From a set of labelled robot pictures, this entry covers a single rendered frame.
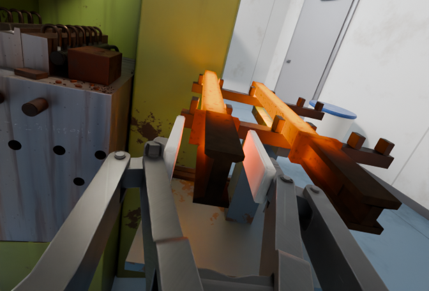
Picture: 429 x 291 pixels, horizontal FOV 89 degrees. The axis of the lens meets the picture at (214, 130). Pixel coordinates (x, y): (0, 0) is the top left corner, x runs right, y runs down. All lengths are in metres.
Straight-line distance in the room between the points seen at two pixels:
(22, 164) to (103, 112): 0.23
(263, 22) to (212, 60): 4.14
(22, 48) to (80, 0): 0.50
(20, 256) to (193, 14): 0.81
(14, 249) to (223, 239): 0.59
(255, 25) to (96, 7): 3.89
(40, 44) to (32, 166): 0.27
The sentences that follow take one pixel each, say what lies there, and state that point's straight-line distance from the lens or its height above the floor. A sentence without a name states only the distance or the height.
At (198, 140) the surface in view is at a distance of 0.22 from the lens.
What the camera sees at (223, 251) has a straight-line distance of 0.46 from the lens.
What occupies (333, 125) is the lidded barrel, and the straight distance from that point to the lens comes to 2.79.
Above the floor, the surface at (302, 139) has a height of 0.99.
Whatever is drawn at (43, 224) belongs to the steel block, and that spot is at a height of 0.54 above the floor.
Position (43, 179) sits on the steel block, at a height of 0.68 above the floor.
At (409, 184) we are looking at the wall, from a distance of 3.02.
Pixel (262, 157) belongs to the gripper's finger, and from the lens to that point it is 0.17.
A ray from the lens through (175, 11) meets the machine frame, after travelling 0.67.
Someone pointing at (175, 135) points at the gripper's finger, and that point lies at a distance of 0.16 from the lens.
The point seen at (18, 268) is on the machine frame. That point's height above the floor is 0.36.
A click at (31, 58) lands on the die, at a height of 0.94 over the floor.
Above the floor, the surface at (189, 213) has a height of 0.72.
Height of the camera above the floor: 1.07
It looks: 22 degrees down
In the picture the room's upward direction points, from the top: 14 degrees clockwise
